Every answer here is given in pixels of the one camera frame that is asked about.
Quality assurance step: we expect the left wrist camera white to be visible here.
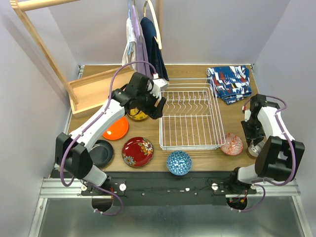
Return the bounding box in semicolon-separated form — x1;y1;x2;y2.
150;73;169;98

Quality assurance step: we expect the white hanging cloth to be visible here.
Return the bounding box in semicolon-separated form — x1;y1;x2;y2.
121;18;137;65

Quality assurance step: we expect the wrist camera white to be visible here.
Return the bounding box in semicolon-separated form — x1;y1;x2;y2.
150;73;169;98
242;105;251;122

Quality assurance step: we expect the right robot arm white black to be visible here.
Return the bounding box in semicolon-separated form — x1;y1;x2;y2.
227;94;305;194

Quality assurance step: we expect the navy hanging cloth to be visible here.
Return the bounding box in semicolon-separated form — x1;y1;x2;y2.
140;17;169;81

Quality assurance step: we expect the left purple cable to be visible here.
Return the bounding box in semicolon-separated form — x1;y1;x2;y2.
60;61;158;216

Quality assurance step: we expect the red white patterned bowl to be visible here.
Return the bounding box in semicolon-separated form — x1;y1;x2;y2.
220;133;243;156

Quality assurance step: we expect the lilac hanging cloth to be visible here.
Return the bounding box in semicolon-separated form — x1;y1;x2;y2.
131;1;152;79

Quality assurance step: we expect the yellow patterned small plate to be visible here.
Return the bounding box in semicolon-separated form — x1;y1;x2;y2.
127;108;149;121

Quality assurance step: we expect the red floral plate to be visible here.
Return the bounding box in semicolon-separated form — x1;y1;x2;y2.
121;137;154;167

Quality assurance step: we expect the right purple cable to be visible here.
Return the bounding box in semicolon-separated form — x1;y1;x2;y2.
231;95;297;213

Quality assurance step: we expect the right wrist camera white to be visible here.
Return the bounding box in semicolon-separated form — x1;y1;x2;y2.
242;105;251;122

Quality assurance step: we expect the blue red patterned folded cloth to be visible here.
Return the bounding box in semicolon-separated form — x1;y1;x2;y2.
206;65;252;105

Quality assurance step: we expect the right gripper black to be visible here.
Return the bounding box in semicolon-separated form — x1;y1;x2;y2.
241;115;266;146

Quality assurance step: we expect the white brown metal cup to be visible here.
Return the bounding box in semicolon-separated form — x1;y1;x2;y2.
246;141;265;158

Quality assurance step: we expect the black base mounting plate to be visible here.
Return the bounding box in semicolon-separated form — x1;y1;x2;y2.
81;171;257;207

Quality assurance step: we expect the wooden hanger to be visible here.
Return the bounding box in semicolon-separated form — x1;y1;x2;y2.
143;0;162;50

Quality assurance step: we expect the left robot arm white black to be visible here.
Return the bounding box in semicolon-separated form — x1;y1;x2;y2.
55;72;169;195

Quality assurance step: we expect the purple cable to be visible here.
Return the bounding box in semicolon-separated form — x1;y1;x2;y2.
60;61;158;216
231;95;297;213

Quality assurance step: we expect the wooden clothes rack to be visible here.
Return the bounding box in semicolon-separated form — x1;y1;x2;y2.
9;0;164;119

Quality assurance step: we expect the white wire dish rack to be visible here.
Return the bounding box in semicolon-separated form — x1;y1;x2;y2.
159;78;226;151

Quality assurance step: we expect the blue patterned bowl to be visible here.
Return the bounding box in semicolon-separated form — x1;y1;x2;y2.
166;151;192;176

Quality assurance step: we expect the orange plate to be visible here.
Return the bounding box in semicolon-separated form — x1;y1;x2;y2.
102;117;129;140

